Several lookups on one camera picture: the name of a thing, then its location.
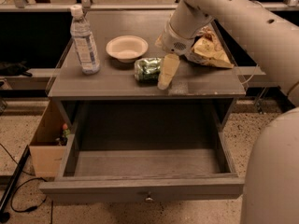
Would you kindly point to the black object on ledge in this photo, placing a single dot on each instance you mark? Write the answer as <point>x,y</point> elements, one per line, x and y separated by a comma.
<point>14,69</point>

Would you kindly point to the clear plastic water bottle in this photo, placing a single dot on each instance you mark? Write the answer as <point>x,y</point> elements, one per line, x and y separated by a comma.
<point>84,43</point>

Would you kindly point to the cardboard box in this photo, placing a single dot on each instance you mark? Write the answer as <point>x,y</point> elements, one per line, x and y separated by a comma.
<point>45,150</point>

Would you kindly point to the black bar on floor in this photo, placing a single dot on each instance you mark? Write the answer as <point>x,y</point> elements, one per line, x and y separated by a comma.
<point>8,182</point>

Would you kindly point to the metal drawer knob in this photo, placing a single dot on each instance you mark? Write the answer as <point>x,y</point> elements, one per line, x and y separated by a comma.
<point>149,199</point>

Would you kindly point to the open grey top drawer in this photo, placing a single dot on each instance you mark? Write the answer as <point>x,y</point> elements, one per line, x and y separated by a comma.
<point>119,151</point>

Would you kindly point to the brown yellow chip bag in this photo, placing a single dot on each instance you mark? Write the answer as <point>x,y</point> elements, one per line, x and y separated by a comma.
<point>207,50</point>

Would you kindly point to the green bottle in box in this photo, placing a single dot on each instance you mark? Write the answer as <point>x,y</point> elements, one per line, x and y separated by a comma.
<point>63,138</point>

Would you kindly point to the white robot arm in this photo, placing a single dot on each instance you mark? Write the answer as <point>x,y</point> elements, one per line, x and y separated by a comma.
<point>271,189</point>

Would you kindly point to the white paper bowl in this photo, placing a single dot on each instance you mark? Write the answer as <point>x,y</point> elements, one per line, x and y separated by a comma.
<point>127,48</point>

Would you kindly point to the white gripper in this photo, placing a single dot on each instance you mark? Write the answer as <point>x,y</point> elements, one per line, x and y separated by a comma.
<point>172,41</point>

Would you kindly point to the green soda can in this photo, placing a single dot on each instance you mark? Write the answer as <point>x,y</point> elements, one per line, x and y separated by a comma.
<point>147,70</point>

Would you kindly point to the grey cabinet with top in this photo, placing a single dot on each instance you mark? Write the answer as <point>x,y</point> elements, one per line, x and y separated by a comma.
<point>115,80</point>

